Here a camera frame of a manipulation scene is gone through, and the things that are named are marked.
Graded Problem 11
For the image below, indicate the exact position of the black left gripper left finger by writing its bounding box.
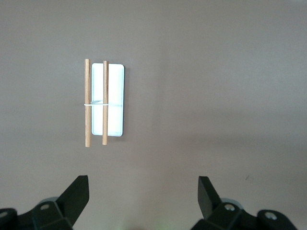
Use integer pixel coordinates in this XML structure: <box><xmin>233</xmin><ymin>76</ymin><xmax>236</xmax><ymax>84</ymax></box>
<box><xmin>0</xmin><ymin>175</ymin><xmax>90</xmax><ymax>230</ymax></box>

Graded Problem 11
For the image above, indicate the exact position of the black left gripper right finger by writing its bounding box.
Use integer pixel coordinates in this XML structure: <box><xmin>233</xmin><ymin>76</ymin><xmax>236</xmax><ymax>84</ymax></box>
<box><xmin>190</xmin><ymin>175</ymin><xmax>298</xmax><ymax>230</ymax></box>

